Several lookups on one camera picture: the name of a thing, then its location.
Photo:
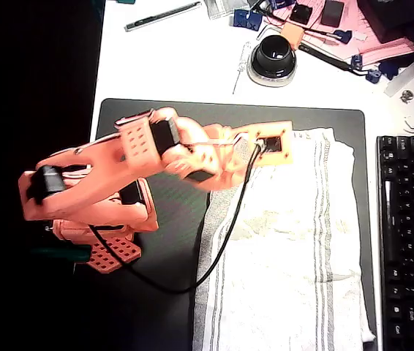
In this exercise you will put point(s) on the thin clear plastic tube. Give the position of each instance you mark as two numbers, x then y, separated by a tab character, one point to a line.
241	62

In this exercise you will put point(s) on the blue printed block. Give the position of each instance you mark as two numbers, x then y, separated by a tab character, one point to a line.
240	18
254	22

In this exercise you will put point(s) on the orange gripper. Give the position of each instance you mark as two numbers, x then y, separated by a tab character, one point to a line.
217	175

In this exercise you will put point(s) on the white striped towel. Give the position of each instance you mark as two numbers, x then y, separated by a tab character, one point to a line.
284	256

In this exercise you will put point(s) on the small orange box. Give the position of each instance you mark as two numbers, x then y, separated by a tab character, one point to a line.
292	34

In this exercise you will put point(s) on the black silver pen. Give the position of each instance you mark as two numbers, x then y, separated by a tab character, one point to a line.
163	15

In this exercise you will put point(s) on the black knob silver base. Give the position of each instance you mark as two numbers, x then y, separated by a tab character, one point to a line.
274	55

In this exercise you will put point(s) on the black desk mat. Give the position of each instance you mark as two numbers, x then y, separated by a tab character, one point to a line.
177	226

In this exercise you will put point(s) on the dark red box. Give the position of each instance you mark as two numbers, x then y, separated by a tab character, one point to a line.
390	18

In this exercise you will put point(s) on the clear plastic bag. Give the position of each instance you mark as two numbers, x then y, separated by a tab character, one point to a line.
225	7

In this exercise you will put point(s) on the blue printed connector part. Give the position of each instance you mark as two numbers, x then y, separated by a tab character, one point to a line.
344	36

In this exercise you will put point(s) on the black rectangular module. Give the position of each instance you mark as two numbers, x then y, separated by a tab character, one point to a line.
332	14

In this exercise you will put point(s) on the clear plastic strip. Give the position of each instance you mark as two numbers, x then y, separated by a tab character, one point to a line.
399	82

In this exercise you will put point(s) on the black keyboard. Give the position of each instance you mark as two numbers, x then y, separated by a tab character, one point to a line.
412	237

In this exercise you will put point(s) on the small metal coin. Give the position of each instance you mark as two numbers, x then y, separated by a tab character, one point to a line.
407	96

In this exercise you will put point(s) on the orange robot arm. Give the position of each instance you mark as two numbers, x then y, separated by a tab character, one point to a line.
93	161

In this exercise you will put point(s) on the small blue printed part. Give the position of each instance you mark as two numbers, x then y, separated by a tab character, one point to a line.
357	61
389	68
373	76

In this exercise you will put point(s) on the black square fan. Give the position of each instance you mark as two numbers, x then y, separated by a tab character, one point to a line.
301	14

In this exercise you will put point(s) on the metal allen key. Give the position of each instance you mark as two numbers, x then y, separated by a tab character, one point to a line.
261	32

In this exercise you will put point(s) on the green table clamp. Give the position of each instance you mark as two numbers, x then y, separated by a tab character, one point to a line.
57	253

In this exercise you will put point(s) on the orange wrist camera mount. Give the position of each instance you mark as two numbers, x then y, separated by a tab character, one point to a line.
287	153

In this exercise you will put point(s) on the long black tool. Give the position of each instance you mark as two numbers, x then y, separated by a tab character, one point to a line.
324	55

